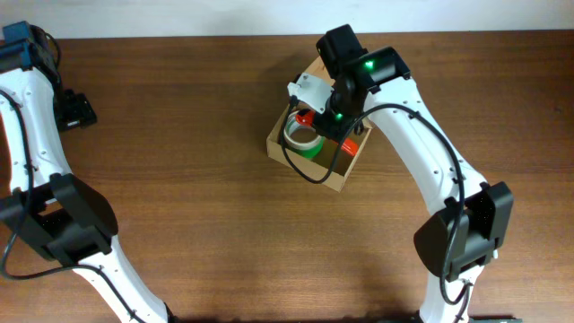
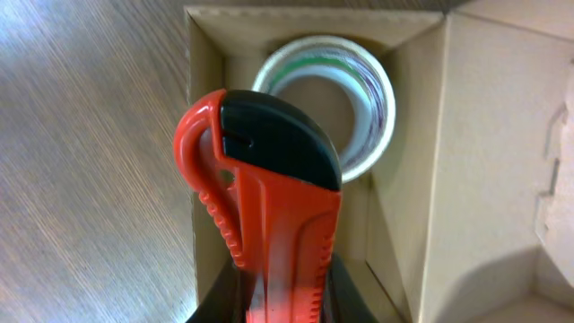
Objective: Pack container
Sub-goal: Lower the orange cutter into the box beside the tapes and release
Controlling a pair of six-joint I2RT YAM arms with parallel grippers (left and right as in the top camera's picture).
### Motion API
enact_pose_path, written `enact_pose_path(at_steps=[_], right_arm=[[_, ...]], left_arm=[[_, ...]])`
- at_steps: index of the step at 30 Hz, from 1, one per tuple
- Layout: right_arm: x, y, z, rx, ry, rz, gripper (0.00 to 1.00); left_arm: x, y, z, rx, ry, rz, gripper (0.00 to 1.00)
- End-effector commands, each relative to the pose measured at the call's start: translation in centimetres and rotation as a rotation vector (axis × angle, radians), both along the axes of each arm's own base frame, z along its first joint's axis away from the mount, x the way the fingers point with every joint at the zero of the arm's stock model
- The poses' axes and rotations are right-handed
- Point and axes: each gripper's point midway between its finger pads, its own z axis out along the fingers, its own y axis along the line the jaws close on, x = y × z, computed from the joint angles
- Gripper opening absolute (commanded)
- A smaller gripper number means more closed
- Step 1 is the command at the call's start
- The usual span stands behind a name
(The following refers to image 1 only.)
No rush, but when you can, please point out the brown cardboard box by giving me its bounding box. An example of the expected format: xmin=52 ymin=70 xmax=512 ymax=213
xmin=266 ymin=57 xmax=373 ymax=192

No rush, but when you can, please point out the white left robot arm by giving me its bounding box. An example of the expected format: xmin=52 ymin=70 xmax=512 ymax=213
xmin=1 ymin=67 xmax=176 ymax=322

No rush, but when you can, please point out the cream masking tape roll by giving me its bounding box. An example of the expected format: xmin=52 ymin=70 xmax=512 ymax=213
xmin=283 ymin=111 xmax=324 ymax=158

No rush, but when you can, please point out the orange utility knife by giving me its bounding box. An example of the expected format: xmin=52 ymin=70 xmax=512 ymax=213
xmin=294 ymin=109 xmax=359 ymax=156

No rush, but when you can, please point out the green tape roll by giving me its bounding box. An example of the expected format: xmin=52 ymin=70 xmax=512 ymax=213
xmin=284 ymin=129 xmax=325 ymax=159

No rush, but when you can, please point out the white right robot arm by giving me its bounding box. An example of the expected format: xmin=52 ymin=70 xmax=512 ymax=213
xmin=313 ymin=24 xmax=514 ymax=322

